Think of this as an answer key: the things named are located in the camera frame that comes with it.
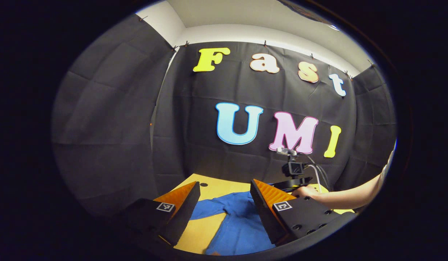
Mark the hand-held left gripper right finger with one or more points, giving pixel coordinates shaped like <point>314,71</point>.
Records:
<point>263,214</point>

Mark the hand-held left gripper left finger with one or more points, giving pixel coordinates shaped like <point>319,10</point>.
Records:
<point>184,214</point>

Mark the blue button shirt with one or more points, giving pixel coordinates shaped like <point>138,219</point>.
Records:
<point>242,224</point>

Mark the person's light sleeve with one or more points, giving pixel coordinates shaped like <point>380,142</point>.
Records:
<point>388,163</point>

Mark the black backdrop cloth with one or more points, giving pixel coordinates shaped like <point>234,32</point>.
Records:
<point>118,119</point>

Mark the row of small cloth clips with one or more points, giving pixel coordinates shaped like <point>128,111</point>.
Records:
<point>265,43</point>

